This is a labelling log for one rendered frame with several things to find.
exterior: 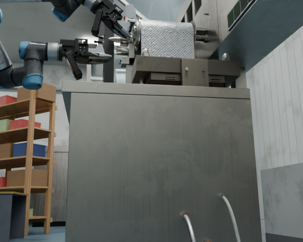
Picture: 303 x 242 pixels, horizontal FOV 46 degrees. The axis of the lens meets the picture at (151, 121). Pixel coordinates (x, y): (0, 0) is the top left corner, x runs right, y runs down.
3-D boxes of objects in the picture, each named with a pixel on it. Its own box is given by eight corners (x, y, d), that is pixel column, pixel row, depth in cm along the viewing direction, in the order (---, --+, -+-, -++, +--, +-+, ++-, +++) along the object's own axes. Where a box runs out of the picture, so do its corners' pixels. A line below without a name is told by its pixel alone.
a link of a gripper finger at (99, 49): (111, 42, 145) (88, 42, 145) (111, 56, 144) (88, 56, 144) (111, 46, 149) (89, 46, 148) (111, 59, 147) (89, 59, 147)
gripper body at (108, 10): (124, 11, 158) (104, -6, 158) (112, 24, 156) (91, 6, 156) (123, 20, 165) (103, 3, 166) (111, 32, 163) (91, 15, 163)
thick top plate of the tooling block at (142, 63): (131, 84, 144) (131, 70, 145) (224, 89, 151) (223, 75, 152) (136, 70, 129) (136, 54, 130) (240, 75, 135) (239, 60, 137)
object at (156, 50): (141, 84, 149) (141, 43, 153) (195, 86, 153) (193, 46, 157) (141, 83, 149) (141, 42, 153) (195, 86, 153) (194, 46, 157)
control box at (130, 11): (126, 25, 226) (126, 10, 229) (135, 23, 225) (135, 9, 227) (122, 19, 220) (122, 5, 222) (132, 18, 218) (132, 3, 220)
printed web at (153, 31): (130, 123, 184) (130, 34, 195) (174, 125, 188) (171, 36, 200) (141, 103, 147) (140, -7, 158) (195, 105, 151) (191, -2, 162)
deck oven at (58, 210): (92, 223, 965) (93, 152, 1009) (94, 225, 855) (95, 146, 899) (34, 224, 936) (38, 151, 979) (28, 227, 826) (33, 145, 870)
